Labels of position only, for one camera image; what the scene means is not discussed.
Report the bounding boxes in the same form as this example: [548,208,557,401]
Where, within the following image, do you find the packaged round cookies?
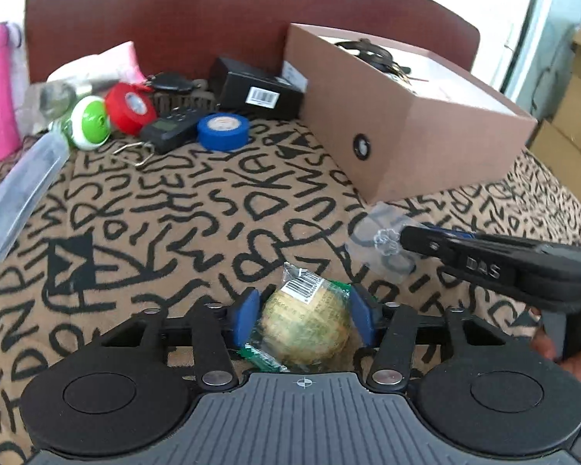
[238,262,360,374]

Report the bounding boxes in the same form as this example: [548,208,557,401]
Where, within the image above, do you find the small clear toothbrush case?
[345,201,422,283]

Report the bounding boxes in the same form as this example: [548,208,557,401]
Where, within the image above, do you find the blue tape roll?
[197,112,251,152]

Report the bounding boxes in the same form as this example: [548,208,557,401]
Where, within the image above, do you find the black digital scale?
[111,107,208,168]

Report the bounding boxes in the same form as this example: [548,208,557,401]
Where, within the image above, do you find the large clear plastic case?
[0,131,70,263]

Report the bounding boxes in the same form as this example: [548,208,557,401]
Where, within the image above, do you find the person right hand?
[531,329,581,382]

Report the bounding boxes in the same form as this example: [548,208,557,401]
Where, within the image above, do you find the stacked cardboard boxes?
[531,29,581,202]

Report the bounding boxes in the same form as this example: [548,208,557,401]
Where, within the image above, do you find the patterned brown black tablecloth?
[0,121,581,464]

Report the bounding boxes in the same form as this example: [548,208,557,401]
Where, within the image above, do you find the brown cardboard storage box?
[282,23,536,204]

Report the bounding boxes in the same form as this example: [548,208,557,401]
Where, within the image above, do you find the black product box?
[208,57,304,121]

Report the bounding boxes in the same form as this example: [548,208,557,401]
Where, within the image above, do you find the red tape roll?
[105,82,158,136]

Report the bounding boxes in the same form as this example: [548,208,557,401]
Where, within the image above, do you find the green white round container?
[62,96,111,151]

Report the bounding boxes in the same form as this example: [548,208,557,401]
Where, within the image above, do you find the black car key fob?
[144,71,195,95]

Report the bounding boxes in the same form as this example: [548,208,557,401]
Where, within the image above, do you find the white pink plastic bag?
[47,41,146,84]

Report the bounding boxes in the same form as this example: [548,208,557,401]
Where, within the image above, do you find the clear glass bottle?
[16,78,117,134]

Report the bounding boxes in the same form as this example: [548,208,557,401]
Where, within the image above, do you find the dark brown wooden headboard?
[25,0,480,82]

